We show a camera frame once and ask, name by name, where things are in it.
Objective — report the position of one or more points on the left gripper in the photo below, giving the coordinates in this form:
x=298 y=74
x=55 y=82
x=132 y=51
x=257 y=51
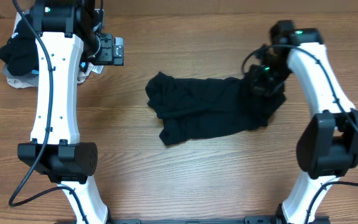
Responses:
x=107 y=57

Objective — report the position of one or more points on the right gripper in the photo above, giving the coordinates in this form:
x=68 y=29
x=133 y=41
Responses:
x=260 y=89

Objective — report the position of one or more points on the black t-shirt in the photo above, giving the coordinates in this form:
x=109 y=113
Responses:
x=193 y=108

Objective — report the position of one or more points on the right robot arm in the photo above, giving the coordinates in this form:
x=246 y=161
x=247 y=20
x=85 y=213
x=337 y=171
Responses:
x=328 y=148

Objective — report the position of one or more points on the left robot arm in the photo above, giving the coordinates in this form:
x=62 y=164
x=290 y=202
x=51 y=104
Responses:
x=69 y=36

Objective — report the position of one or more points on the light blue folded garment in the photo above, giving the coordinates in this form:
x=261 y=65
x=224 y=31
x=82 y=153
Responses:
x=84 y=66

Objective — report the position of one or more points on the beige folded garment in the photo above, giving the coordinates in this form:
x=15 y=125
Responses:
x=20 y=82

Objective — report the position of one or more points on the folded black garment on pile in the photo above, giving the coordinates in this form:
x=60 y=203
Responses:
x=20 y=53

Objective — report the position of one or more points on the grey folded garment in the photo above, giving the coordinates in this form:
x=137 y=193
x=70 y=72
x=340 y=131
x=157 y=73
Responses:
x=20 y=55

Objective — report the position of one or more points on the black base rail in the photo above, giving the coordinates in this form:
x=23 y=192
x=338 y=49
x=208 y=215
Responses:
x=191 y=221

